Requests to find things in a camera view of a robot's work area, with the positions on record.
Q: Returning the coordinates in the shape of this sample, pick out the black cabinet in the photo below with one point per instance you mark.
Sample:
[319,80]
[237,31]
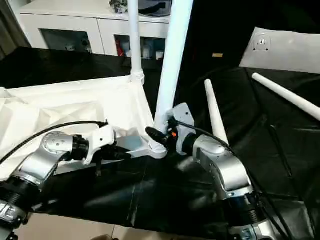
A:
[225,22]

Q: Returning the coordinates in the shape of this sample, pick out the grey curtain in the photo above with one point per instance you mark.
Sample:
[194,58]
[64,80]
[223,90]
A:
[10,25]

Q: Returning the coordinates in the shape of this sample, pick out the white plastic bag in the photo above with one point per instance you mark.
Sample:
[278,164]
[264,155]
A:
[285,50]

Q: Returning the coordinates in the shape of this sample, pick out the white plastic table top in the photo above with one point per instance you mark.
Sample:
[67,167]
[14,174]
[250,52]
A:
[60,110]

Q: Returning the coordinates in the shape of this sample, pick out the black rice cooker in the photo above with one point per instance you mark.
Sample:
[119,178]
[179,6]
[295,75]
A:
[155,6]

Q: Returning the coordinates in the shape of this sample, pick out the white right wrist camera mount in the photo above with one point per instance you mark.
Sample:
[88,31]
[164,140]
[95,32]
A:
[180,115]

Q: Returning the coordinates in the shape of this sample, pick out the white cabinet with glass doors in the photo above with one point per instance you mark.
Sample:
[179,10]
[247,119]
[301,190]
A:
[65,25]

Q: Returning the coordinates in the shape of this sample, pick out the red bottle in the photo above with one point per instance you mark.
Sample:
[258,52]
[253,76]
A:
[119,48]

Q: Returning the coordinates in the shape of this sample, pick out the small yellow label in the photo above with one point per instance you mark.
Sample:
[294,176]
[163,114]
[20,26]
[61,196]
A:
[217,55]

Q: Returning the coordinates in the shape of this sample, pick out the white plastic table leg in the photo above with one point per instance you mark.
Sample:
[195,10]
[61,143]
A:
[290,97]
[172,65]
[135,40]
[215,112]

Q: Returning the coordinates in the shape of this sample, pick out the dark tangled clutter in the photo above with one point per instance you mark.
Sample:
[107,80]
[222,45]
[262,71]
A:
[120,6]

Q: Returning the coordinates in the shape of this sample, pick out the black work mat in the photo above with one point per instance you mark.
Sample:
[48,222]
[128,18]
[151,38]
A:
[280,165]

